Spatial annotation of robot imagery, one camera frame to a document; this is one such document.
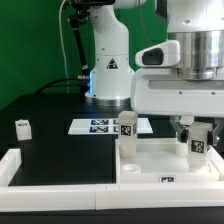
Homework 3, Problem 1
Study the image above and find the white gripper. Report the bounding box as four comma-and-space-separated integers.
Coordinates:
131, 68, 224, 146

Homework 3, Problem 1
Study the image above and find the white square table top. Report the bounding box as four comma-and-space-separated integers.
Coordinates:
116, 138, 224, 184

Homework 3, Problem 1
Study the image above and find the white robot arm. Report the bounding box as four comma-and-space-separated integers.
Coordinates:
72, 0, 224, 145

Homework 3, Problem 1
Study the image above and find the white U-shaped fence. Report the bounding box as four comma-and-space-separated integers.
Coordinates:
0, 148, 224, 212

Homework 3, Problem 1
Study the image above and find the white sheet with tags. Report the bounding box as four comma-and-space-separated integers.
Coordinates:
68, 118, 153, 135

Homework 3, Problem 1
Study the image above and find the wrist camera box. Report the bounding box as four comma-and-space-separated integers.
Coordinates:
135, 40, 180, 68

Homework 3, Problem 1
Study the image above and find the black cable at base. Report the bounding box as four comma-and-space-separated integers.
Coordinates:
34, 77, 90, 95

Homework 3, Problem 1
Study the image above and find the white cable behind robot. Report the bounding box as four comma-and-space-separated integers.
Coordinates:
57, 0, 70, 80

